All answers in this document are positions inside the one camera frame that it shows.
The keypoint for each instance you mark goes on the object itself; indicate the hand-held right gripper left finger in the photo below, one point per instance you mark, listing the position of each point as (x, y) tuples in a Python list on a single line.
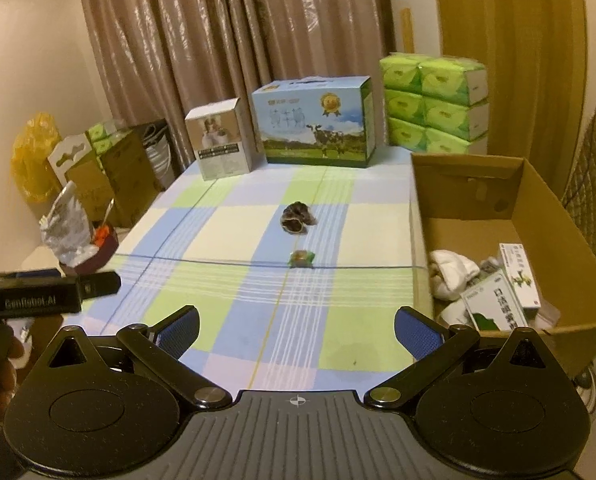
[(178, 331)]

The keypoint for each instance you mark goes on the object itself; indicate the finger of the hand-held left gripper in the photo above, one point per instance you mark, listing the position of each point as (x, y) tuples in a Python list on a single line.
[(28, 276), (98, 285)]

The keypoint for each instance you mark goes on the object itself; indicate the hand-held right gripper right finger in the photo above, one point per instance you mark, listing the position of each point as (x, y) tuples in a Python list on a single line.
[(418, 333)]

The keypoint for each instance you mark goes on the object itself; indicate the white towel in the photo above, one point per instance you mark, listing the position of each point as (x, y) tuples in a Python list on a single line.
[(453, 272)]

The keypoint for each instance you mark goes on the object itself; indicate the green medicine box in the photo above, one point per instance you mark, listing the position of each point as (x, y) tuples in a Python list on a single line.
[(493, 305)]

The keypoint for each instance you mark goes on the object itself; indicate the white medicine box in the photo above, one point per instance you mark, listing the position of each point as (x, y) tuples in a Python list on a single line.
[(520, 275)]

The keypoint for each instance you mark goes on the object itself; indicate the clear plastic packet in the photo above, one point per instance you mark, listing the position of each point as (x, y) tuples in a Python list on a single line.
[(545, 316)]

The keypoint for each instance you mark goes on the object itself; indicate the small green candy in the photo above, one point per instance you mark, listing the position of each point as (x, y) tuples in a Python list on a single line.
[(300, 258)]

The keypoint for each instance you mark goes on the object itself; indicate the large brown cardboard box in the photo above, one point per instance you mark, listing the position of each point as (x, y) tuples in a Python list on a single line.
[(553, 200)]

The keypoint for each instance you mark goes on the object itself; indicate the dark red bowl with spoon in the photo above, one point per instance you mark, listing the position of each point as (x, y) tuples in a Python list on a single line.
[(105, 254)]

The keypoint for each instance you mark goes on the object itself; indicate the white crumpled plastic bag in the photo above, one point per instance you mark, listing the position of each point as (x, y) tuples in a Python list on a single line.
[(65, 225)]

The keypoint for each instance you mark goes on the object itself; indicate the checkered tablecloth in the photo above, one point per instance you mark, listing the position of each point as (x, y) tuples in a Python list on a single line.
[(228, 285)]

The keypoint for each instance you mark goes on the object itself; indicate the small brown cardboard box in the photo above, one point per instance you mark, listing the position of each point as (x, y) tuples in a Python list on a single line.
[(128, 180)]

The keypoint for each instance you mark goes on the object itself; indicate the white and gold cutout box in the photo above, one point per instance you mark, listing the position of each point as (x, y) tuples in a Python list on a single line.
[(78, 175)]

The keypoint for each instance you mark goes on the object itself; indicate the yellow plastic bag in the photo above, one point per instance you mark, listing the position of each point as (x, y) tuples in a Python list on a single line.
[(33, 155)]

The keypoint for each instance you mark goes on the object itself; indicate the white bucket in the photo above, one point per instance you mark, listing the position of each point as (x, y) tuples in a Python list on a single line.
[(160, 160)]

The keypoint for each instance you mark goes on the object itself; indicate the small green tissue pack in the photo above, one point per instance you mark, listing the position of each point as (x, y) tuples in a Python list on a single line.
[(100, 136)]

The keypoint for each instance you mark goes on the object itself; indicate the dark hair scrunchie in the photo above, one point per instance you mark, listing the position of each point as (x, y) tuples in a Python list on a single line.
[(295, 219)]

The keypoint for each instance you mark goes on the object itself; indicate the white product box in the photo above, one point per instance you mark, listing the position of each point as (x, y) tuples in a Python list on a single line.
[(218, 145)]

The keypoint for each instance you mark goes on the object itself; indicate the stack of green tissue packs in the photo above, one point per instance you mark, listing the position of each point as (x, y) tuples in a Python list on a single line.
[(443, 105)]

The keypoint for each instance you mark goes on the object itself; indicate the blue cow print carton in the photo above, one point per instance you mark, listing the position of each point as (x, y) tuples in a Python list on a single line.
[(308, 120)]

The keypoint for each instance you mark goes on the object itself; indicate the brown curtain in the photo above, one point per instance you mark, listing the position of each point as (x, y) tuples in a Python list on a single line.
[(178, 35)]

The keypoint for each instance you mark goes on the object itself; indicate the wooden stick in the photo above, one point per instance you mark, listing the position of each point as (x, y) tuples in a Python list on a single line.
[(406, 30)]

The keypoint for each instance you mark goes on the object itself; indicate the wooden door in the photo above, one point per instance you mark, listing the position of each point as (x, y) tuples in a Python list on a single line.
[(508, 35)]

